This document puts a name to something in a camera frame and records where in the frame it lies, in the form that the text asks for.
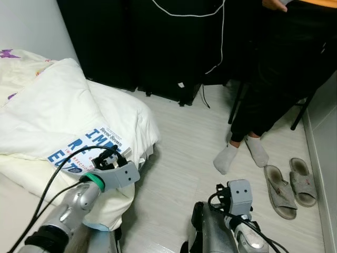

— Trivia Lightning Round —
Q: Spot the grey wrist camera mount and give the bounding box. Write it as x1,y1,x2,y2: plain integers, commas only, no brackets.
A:
94,161,141,191
227,180,254,217

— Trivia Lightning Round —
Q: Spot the white blue lettered book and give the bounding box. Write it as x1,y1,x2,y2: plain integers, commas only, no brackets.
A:
46,126,132,174

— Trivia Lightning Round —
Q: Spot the person in orange shirt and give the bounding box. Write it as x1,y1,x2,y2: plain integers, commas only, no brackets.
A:
213,0,337,176

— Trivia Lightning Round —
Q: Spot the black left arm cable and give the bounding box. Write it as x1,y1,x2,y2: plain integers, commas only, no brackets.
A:
8,145,122,253

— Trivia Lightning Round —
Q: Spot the cream cartoon print blanket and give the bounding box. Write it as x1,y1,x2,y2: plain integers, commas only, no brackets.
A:
0,48,161,232

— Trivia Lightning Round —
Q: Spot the thin black cord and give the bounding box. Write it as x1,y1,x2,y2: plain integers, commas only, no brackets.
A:
199,84,211,109

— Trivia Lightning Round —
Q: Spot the black wardrobe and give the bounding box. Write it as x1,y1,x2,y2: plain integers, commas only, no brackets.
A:
55,0,264,106

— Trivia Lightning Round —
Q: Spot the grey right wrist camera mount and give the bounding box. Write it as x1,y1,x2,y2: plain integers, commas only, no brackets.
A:
227,180,254,217

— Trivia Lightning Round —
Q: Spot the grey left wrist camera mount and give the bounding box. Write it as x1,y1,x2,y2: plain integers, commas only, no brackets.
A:
94,161,141,191

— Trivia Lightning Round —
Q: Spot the white cable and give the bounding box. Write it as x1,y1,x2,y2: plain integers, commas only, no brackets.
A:
152,0,227,74

